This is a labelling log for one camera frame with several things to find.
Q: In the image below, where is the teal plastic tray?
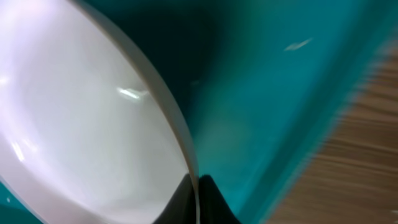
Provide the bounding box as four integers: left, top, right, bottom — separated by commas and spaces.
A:
0, 0, 398, 224

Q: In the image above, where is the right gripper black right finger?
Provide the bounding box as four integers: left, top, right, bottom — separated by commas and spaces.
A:
199, 175, 241, 224

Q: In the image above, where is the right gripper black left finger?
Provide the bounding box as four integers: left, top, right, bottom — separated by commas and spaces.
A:
154, 174, 195, 224

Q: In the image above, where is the large white plate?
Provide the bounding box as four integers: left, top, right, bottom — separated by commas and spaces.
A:
1, 1, 200, 223

